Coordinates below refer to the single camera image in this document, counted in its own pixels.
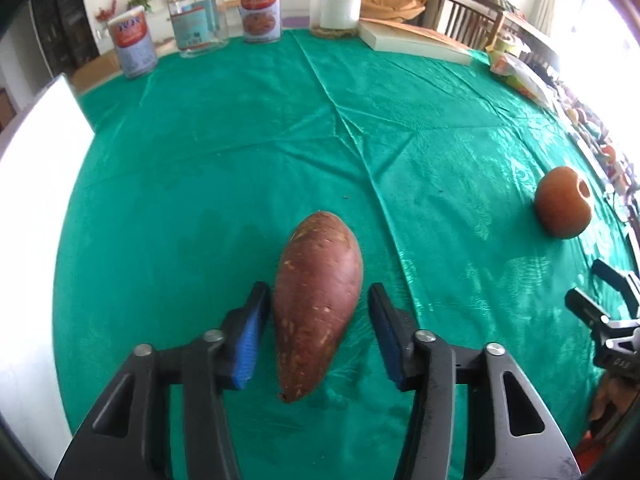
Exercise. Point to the orange fuzzy cloth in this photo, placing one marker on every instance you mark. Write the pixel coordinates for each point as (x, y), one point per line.
(589, 450)

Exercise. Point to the flat white orange box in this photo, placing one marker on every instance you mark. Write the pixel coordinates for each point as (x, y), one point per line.
(392, 37)

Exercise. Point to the clear glass jar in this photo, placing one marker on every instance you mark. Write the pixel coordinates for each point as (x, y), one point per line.
(199, 26)

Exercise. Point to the red apple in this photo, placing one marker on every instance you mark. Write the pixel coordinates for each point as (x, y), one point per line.
(564, 203)

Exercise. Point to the white jar black lid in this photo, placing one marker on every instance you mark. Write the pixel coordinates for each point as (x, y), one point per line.
(333, 19)

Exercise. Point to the wooden chair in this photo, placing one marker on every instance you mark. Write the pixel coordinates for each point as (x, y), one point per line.
(474, 23)

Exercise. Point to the plant with red flowers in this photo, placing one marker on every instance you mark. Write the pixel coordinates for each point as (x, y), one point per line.
(105, 15)

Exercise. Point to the white snack bag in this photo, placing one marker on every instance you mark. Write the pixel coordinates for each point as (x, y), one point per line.
(517, 75)

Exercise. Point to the red white can left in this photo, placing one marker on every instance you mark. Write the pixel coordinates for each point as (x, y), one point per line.
(133, 43)

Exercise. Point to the red white can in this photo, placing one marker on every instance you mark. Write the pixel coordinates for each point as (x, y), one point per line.
(261, 21)
(133, 43)

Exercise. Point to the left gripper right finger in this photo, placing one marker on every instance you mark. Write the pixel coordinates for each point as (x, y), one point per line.
(511, 434)

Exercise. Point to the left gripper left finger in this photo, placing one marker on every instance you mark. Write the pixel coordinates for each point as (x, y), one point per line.
(126, 433)

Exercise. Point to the dark bookcase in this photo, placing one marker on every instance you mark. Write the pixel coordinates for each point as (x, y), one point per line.
(64, 34)

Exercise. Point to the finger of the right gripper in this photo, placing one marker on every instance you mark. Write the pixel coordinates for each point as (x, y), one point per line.
(624, 282)
(590, 313)

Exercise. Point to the red white can right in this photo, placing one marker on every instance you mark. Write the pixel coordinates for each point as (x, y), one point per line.
(261, 21)

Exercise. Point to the sweet potato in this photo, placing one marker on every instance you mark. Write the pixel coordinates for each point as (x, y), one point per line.
(315, 295)

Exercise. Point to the right hand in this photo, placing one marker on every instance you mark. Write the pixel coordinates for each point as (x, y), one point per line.
(613, 398)

